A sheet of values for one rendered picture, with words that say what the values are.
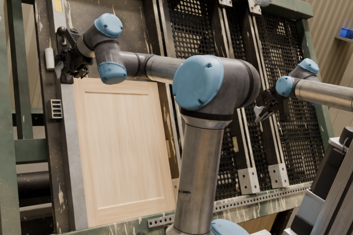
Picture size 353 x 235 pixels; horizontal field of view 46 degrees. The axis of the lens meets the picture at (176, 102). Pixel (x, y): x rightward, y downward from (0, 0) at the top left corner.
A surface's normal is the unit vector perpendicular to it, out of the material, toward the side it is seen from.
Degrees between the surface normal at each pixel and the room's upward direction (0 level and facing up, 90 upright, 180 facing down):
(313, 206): 90
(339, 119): 90
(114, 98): 52
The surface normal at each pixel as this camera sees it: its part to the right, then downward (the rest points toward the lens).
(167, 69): -0.71, -0.09
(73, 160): 0.66, -0.25
